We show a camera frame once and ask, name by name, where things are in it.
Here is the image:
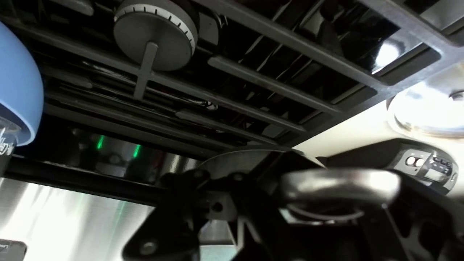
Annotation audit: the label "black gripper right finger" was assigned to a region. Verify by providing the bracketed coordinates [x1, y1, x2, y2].
[367, 190, 464, 261]

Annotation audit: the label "stainless gas stove black grates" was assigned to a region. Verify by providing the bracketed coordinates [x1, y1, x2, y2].
[0, 0, 464, 261]

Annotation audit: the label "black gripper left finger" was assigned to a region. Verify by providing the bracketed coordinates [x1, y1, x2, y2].
[121, 166, 244, 261]

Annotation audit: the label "silver pot with long handle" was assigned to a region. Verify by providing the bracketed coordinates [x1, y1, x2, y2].
[72, 136, 404, 226]

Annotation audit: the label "blue bowl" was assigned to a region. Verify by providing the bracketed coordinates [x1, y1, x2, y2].
[0, 20, 47, 147]

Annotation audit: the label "black drip coffee maker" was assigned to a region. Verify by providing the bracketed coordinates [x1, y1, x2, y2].
[317, 136, 464, 204]

